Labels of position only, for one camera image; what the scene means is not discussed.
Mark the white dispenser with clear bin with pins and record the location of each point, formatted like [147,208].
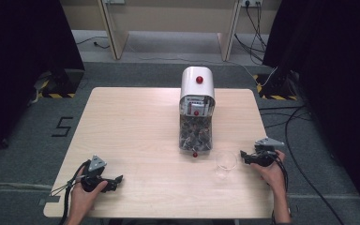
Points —
[197,103]

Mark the black stand base striped tape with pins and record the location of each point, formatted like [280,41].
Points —
[61,84]
[276,87]

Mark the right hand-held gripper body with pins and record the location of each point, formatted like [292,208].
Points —
[264,157]

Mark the white wall outlet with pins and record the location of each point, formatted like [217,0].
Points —
[252,2]

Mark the black curtain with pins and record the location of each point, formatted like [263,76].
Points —
[18,62]
[337,78]

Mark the clear glass cup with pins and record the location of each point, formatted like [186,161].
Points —
[225,164]

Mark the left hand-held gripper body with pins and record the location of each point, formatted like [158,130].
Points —
[93,179]

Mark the person's right hand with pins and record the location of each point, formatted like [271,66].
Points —
[273,176]

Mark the beige desk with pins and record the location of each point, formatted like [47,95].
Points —
[168,12]

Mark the person's left hand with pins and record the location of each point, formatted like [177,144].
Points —
[81,200]

